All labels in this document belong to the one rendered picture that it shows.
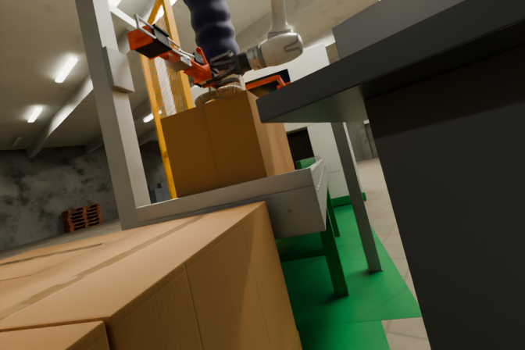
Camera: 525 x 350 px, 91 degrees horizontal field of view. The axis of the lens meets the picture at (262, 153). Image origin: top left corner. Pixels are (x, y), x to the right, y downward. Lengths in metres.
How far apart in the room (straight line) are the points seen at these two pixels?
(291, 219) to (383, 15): 0.64
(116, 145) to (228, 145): 1.26
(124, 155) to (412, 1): 1.91
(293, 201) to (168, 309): 0.60
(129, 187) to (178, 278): 1.71
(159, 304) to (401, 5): 0.51
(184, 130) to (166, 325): 0.84
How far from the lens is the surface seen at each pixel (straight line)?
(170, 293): 0.37
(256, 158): 0.97
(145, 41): 0.83
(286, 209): 0.89
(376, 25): 0.48
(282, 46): 1.03
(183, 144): 1.10
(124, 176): 2.09
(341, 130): 1.42
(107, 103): 2.22
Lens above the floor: 0.64
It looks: 4 degrees up
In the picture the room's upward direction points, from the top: 14 degrees counter-clockwise
